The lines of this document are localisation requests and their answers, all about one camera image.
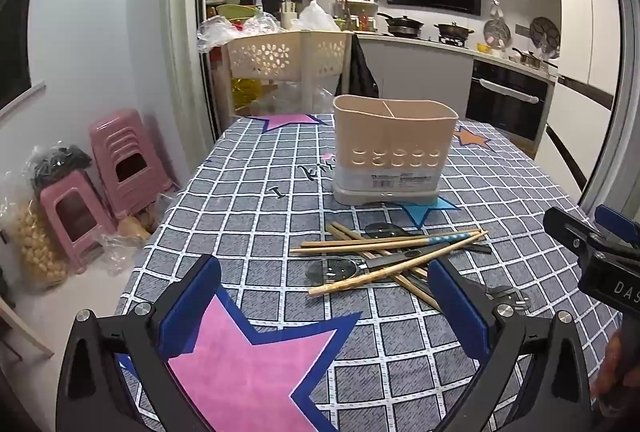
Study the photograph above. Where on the clear crumpled plastic bag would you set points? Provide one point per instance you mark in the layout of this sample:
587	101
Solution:
125	237

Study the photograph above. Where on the yellow oil bottle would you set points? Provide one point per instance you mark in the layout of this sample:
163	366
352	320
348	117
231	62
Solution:
246	93

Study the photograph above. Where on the small metal pot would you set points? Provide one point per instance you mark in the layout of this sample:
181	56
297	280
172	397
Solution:
529	58

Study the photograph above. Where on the round metal steamer rack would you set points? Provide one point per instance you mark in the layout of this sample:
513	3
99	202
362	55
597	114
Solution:
497	35

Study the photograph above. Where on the beige perforated basket rack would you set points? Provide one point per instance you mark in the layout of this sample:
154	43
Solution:
260	57

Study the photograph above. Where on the plain bamboo chopstick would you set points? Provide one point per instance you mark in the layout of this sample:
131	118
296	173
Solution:
416	288
345	236
350	242
350	281

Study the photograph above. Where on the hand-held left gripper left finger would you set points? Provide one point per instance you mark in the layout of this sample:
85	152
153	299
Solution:
190	307

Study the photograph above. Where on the green bowl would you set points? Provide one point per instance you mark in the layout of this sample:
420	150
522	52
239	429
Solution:
235	11

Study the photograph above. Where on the bag of yellow balls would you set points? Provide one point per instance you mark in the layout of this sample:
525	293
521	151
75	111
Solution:
35	252

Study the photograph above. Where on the white plastic bag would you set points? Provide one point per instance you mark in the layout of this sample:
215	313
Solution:
315	17

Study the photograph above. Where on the stack of pink stools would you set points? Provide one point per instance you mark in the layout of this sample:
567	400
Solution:
120	137

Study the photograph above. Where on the dark hanging cloth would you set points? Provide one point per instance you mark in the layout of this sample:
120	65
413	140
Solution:
357	72

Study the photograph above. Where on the clear plastic bags pile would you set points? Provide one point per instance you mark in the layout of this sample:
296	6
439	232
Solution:
220	32

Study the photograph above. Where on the grey plaid star tablecloth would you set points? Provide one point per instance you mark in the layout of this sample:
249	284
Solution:
280	212

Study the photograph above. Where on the knife block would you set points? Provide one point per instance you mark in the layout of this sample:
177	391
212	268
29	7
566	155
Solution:
288	17

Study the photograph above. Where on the single pink plastic stool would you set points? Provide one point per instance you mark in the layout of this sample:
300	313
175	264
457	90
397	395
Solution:
65	192

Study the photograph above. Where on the black built-in oven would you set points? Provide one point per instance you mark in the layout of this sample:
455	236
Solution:
500	112

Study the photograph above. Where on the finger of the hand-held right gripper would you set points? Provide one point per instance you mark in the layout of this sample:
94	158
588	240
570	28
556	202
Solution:
565	227
617	221

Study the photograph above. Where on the beige plastic utensil holder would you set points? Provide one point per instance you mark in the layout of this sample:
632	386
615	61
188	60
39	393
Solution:
395	137

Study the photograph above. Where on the blue-patterned bamboo chopstick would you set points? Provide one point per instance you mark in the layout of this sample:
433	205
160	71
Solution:
447	239

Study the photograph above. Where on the person's right hand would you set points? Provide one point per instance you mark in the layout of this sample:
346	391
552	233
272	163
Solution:
607	362

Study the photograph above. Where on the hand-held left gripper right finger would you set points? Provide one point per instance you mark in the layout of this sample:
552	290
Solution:
457	307

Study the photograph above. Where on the round multi-hole pan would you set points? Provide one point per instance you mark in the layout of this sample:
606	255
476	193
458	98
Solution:
544	32

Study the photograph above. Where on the bag of black items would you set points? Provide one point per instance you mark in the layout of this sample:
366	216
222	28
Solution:
60	160

